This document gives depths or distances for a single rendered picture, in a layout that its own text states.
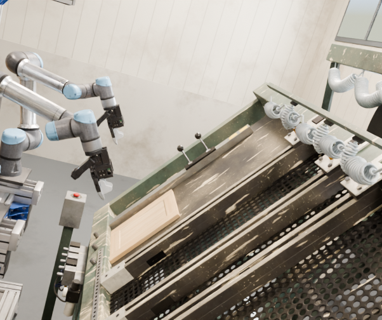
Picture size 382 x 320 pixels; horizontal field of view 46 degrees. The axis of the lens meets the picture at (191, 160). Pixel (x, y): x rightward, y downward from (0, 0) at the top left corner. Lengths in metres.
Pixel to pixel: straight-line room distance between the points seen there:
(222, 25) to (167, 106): 1.20
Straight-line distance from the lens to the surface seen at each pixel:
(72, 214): 2.73
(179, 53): 5.67
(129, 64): 5.64
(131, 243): 2.24
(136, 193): 2.73
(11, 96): 1.94
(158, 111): 5.74
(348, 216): 1.46
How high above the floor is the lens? 2.04
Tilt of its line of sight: 16 degrees down
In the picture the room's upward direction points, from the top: 17 degrees clockwise
